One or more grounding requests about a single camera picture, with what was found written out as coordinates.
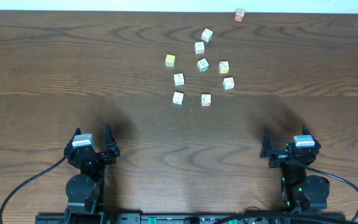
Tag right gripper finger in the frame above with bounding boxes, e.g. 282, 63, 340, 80
261, 128, 273, 151
301, 125, 311, 135

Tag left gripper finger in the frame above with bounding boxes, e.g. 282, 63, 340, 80
104, 124, 117, 151
67, 128, 81, 146

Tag white block red side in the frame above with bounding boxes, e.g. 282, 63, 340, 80
201, 94, 211, 106

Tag white block yellow side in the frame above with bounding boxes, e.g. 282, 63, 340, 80
218, 61, 229, 73

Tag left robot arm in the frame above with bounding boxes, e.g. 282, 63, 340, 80
63, 124, 120, 223

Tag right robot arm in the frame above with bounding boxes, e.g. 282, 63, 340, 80
260, 126, 330, 213

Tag white block green side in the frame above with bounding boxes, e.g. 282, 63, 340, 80
197, 58, 209, 73

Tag white block top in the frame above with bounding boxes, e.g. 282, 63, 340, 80
201, 29, 213, 42

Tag red block at table edge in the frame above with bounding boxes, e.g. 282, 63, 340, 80
234, 8, 246, 22

